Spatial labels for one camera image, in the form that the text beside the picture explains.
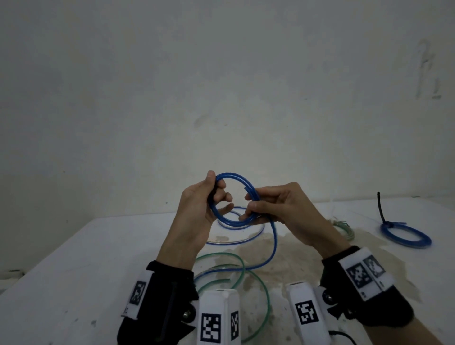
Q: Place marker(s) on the black zip tie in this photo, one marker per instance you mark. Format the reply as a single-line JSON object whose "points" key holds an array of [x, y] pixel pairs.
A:
{"points": [[380, 209]]}

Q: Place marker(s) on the person's right forearm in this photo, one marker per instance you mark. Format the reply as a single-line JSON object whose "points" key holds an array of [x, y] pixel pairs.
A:
{"points": [[401, 336]]}

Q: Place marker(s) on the person's left hand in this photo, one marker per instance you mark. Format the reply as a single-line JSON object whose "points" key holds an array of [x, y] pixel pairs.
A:
{"points": [[188, 220]]}

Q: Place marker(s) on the solid blue tube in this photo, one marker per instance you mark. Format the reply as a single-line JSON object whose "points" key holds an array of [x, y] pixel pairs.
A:
{"points": [[405, 244]]}

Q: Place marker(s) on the white zip tie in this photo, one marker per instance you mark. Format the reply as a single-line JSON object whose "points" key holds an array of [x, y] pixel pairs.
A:
{"points": [[333, 209]]}

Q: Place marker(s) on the person's right hand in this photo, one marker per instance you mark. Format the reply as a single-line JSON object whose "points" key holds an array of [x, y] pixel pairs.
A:
{"points": [[302, 216]]}

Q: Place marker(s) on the clear green striped tube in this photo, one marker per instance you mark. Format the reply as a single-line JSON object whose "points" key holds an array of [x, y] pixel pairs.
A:
{"points": [[269, 305], [350, 232]]}

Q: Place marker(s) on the white wrist camera with marker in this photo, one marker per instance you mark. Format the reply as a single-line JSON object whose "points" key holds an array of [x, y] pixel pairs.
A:
{"points": [[302, 293], [217, 302]]}

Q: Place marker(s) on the clear blue striped tube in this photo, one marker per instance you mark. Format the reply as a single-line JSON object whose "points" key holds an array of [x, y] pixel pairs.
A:
{"points": [[231, 174], [245, 241]]}

